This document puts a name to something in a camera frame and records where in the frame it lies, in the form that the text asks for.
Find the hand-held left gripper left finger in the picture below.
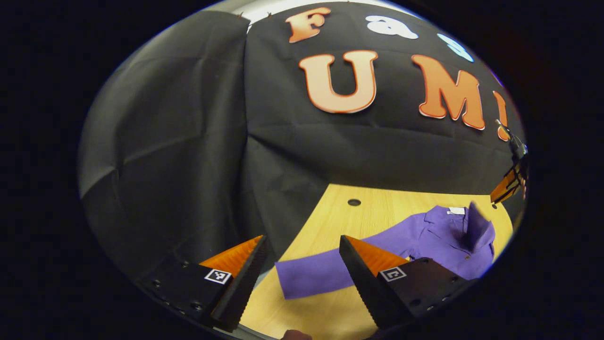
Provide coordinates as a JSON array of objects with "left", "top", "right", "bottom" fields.
[{"left": 137, "top": 235, "right": 268, "bottom": 332}]

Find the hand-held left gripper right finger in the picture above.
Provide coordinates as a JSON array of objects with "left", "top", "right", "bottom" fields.
[{"left": 339, "top": 235, "right": 477, "bottom": 331}]

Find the purple collared shirt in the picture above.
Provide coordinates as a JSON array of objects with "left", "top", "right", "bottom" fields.
[{"left": 275, "top": 201, "right": 496, "bottom": 300}]

